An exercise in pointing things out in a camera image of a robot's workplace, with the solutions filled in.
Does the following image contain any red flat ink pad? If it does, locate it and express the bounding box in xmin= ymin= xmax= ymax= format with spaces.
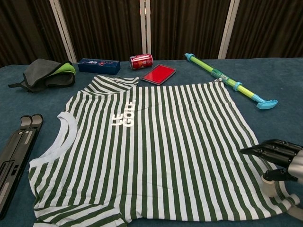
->
xmin=140 ymin=63 xmax=177 ymax=86

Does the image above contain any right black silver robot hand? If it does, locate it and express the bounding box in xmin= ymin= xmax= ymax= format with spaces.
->
xmin=240 ymin=139 xmax=303 ymax=197

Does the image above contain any grey green folded cloth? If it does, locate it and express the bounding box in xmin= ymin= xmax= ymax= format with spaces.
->
xmin=8 ymin=58 xmax=76 ymax=93

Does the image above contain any red soda can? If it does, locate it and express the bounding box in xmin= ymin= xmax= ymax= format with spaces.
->
xmin=129 ymin=53 xmax=154 ymax=70

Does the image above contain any teal yellow long stick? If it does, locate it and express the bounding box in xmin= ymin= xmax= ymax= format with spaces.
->
xmin=184 ymin=52 xmax=279 ymax=111

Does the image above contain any long blue printed box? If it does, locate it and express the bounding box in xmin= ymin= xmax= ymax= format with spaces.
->
xmin=77 ymin=57 xmax=121 ymax=76

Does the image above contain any black white striped shirt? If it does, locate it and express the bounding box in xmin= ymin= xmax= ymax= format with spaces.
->
xmin=28 ymin=74 xmax=300 ymax=227

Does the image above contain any black folding laptop stand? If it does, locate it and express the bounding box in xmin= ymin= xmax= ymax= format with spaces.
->
xmin=0 ymin=113 xmax=44 ymax=213

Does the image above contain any white partition frame post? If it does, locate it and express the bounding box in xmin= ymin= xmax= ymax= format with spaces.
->
xmin=139 ymin=0 xmax=152 ymax=61
xmin=217 ymin=0 xmax=241 ymax=60
xmin=49 ymin=0 xmax=78 ymax=64

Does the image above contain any dark pleated curtain panel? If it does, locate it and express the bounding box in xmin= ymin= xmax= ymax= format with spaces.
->
xmin=150 ymin=0 xmax=232 ymax=61
xmin=226 ymin=0 xmax=303 ymax=60
xmin=0 ymin=0 xmax=71 ymax=68
xmin=59 ymin=0 xmax=143 ymax=63

